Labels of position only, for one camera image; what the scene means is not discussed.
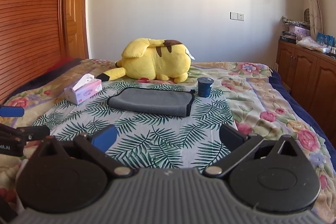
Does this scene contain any purple and grey towel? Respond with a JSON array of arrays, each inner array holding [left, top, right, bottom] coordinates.
[[107, 88, 195, 118]]

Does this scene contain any palm leaf print sheet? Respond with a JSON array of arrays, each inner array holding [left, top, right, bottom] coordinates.
[[34, 81, 236, 170]]

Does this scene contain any floral bedspread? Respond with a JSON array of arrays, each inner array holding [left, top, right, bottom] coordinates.
[[1, 59, 335, 223]]

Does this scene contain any pink tissue box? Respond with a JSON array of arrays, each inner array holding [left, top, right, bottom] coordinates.
[[64, 73, 102, 105]]

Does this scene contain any dark blue cup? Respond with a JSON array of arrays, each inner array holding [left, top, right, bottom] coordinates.
[[197, 77, 214, 98]]

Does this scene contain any wooden slatted headboard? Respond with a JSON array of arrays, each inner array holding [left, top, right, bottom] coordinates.
[[1, 0, 64, 102]]

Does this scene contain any wooden sideboard cabinet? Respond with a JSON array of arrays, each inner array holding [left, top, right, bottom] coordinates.
[[276, 40, 336, 138]]

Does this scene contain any yellow Pikachu plush toy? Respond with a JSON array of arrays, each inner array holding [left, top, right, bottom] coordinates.
[[96, 38, 194, 84]]

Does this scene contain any white plastic bag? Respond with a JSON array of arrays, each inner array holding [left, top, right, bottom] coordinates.
[[296, 36, 331, 53]]

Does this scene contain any stack of boxes and books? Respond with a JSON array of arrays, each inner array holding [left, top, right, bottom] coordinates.
[[280, 16, 310, 44]]

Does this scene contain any blue patterned box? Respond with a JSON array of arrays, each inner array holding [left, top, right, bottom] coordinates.
[[317, 32, 335, 47]]

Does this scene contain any wooden door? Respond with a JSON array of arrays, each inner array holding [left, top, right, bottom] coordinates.
[[63, 0, 88, 59]]

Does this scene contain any wall switch and socket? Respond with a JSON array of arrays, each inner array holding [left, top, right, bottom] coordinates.
[[230, 12, 245, 21]]

